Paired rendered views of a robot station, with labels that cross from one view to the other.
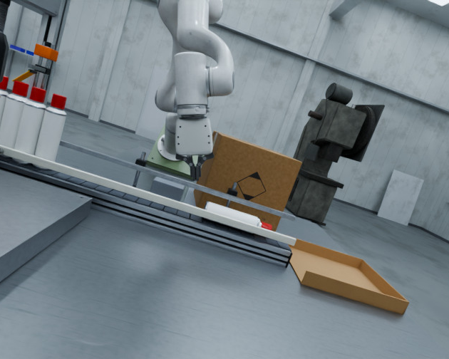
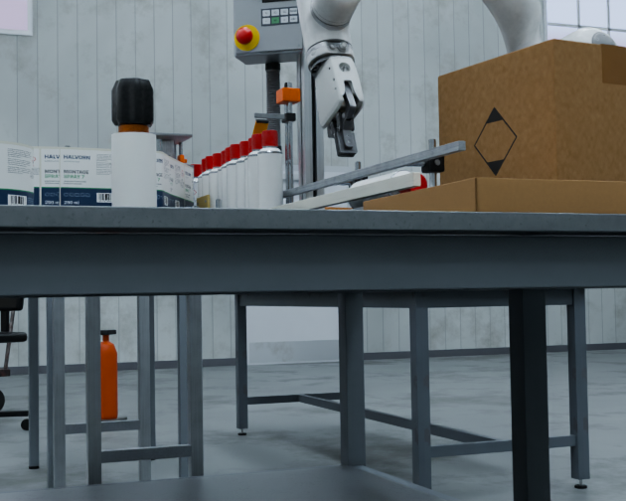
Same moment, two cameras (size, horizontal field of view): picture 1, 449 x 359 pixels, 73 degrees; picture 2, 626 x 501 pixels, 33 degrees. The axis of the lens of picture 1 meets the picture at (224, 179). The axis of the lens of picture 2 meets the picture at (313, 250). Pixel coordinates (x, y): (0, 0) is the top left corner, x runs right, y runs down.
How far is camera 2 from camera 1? 1.71 m
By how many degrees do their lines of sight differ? 75
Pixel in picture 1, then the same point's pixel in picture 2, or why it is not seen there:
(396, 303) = (460, 193)
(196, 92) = (308, 32)
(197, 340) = not seen: hidden behind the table
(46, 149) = (261, 201)
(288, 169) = (536, 69)
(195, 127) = (322, 77)
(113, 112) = not seen: outside the picture
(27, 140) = (251, 199)
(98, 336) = not seen: hidden behind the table
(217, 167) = (444, 136)
